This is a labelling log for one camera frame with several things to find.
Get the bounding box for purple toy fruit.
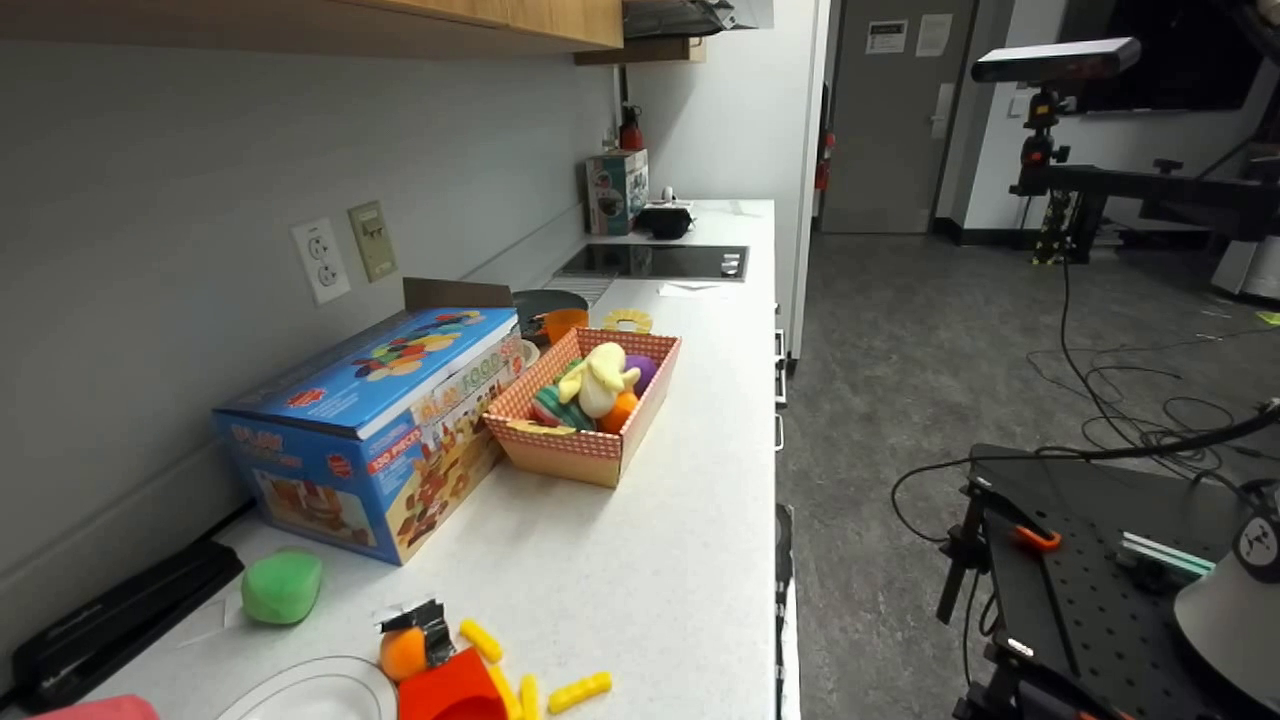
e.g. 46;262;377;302
619;351;664;398

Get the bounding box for black floor cables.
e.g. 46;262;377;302
888;251;1280;553

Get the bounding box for gray range hood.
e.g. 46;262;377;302
619;0;778;38

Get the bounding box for white refrigerator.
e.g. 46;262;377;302
624;0;837;362

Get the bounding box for wooden wall cabinet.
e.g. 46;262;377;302
0;0;626;62

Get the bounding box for cream toy banana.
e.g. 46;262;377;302
570;338;644;425

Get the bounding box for orange toy in bowl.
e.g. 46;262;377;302
536;309;591;346

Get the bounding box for pink cardboard tray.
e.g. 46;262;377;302
479;325;684;492

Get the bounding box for orange toy fruit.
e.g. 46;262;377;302
595;386;644;437

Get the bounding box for brown flat board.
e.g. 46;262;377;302
399;271;521;321

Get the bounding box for black stapler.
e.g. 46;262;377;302
6;535;246;714

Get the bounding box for beige switch plate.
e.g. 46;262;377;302
344;195;405;287

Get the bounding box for gray bowl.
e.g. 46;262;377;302
507;287;591;351

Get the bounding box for black bar camera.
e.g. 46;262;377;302
968;33;1146;88

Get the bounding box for orange toy ball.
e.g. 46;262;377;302
377;622;431;684

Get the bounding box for black breadboard table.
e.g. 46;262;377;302
961;444;1280;720

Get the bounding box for black camera stand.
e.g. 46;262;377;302
1005;80;1280;269

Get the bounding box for black table clamp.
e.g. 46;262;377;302
928;474;1021;631

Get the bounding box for green white carton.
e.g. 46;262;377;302
579;147;656;238

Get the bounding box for gray door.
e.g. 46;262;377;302
816;0;989;238

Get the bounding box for teal white bar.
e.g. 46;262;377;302
1114;527;1225;578

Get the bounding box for black toy piece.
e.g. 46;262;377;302
377;594;459;666

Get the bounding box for wooden cabinet door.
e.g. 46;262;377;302
385;0;626;57

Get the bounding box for black cooktop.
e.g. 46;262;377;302
554;238;750;287

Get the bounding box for white plate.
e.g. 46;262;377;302
214;653;405;720

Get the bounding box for green toy block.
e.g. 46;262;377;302
241;548;328;631

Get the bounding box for red toy fries box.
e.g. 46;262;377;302
393;645;521;720

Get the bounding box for pink toy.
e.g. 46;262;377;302
20;690;162;720

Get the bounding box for white wall outlet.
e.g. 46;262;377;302
287;214;360;309

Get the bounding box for black drawer handle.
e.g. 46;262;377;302
773;498;804;631

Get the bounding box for orange clamp handle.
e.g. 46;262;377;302
1005;519;1068;561

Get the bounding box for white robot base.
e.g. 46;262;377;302
1166;548;1280;720

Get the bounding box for red fire extinguisher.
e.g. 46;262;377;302
810;128;841;200

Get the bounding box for white paper sign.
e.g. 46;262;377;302
911;8;961;58
858;15;916;58

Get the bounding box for green toy vegetable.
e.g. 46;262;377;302
528;379;598;437

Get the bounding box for blue toy box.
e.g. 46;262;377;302
213;302;544;566

